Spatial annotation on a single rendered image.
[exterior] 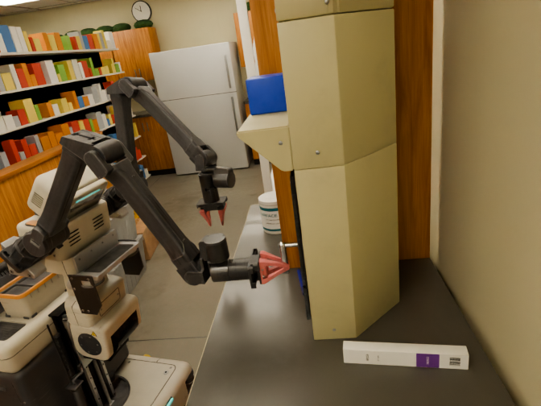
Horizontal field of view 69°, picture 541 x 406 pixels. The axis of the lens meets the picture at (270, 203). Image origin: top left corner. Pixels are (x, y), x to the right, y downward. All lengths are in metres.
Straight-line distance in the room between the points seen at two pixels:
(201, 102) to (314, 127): 5.14
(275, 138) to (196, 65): 5.09
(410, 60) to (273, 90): 0.42
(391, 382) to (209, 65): 5.26
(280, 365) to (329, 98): 0.65
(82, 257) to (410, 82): 1.20
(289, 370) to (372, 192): 0.48
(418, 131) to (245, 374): 0.84
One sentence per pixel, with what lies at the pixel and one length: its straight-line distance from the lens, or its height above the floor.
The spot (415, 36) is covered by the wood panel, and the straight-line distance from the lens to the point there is 1.25.
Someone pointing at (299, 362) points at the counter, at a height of 0.94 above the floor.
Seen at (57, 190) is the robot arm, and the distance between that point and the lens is 1.20.
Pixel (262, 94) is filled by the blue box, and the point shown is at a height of 1.56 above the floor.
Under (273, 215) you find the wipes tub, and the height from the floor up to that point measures 1.03.
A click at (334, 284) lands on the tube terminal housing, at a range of 1.01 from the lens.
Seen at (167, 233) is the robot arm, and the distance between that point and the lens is 1.05.
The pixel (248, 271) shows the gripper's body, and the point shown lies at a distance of 1.00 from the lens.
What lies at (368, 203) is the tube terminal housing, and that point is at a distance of 0.97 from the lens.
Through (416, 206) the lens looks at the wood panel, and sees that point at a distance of 1.36.
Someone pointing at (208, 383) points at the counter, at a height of 0.94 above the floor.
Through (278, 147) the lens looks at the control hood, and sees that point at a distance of 0.86.
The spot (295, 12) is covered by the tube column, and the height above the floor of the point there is 1.72.
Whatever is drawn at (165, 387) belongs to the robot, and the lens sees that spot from 2.08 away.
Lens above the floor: 1.67
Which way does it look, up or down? 21 degrees down
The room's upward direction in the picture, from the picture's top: 8 degrees counter-clockwise
